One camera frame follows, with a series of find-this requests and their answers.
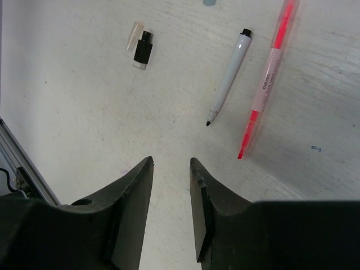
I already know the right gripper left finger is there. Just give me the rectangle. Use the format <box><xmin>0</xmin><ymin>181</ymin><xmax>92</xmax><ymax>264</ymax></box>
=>
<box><xmin>70</xmin><ymin>156</ymin><xmax>154</xmax><ymax>269</ymax></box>

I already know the pink highlighter pen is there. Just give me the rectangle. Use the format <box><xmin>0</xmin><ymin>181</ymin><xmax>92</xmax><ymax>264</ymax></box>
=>
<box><xmin>238</xmin><ymin>0</ymin><xmax>299</xmax><ymax>160</ymax></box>

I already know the white marker black cap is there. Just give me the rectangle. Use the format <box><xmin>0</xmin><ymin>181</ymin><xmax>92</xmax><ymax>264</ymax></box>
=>
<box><xmin>206</xmin><ymin>28</ymin><xmax>252</xmax><ymax>127</ymax></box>

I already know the blue pen in cluster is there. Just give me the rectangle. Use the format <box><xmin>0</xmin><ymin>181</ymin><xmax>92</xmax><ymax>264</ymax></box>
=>
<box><xmin>202</xmin><ymin>0</ymin><xmax>216</xmax><ymax>6</ymax></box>

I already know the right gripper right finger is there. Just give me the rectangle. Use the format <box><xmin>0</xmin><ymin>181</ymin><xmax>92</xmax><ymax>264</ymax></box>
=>
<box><xmin>190</xmin><ymin>157</ymin><xmax>256</xmax><ymax>263</ymax></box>

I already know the clear highlighter cap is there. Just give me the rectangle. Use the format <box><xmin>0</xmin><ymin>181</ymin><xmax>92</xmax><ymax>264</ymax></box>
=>
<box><xmin>126</xmin><ymin>21</ymin><xmax>144</xmax><ymax>52</ymax></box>

